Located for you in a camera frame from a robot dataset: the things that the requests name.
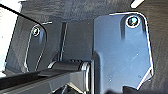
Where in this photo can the white wardrobe carcass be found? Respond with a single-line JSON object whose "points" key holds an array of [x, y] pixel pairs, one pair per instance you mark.
{"points": [[6, 36]]}

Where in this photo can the thick grey robot torso limb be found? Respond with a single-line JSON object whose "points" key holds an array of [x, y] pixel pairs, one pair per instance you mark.
{"points": [[36, 80]]}

